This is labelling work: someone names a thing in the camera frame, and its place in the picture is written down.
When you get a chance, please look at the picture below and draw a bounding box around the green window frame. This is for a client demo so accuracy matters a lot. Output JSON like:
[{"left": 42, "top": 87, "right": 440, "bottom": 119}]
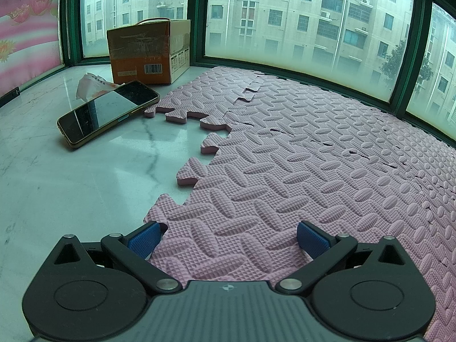
[{"left": 57, "top": 0, "right": 456, "bottom": 129}]

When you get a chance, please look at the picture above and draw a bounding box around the black smartphone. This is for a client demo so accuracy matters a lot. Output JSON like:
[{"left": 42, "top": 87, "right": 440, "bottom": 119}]
[{"left": 57, "top": 80, "right": 161, "bottom": 149}]

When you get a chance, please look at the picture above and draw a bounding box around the pink floral curtain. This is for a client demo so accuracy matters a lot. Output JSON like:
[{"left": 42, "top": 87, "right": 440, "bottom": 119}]
[{"left": 0, "top": 0, "right": 61, "bottom": 95}]

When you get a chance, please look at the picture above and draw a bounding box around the pink foam mat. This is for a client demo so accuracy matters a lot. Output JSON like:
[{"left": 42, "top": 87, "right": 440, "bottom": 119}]
[{"left": 142, "top": 66, "right": 456, "bottom": 342}]

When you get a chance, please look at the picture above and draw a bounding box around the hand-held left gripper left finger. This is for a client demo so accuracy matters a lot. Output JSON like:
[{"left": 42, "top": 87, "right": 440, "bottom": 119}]
[{"left": 53, "top": 221, "right": 182, "bottom": 294}]

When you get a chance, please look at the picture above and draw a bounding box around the white tissue packet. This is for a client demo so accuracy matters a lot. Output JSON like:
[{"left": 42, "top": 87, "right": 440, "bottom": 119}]
[{"left": 76, "top": 72, "right": 123, "bottom": 101}]

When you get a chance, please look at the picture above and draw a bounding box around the cardboard box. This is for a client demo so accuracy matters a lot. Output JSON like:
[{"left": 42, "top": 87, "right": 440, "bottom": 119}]
[{"left": 106, "top": 18, "right": 192, "bottom": 85}]

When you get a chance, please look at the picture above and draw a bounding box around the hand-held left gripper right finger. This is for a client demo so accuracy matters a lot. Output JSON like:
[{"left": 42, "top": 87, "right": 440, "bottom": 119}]
[{"left": 277, "top": 221, "right": 405, "bottom": 294}]

